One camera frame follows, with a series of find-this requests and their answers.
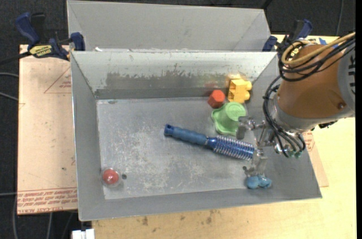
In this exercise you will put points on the red ball in clear dome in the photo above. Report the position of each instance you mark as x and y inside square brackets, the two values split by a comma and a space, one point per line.
[111, 176]

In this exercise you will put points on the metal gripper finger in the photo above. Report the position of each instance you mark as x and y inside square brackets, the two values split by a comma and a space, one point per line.
[245, 122]
[259, 162]

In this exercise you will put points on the brown cardboard board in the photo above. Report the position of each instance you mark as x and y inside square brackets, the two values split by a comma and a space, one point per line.
[45, 133]

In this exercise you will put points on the small blue toy lump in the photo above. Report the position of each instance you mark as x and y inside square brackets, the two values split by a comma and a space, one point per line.
[256, 182]

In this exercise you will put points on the blue hairbrush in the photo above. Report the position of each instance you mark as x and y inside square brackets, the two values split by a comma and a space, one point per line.
[198, 139]

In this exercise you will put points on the grey metal bin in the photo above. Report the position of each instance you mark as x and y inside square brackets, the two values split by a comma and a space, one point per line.
[158, 147]

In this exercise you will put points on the green flower-shaped toy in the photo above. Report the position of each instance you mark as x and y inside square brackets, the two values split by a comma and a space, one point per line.
[227, 116]

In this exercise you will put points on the orange-red hexagonal block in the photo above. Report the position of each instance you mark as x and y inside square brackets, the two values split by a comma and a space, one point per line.
[216, 99]

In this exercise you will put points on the yellow toy block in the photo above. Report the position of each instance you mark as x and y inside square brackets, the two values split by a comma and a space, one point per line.
[239, 89]

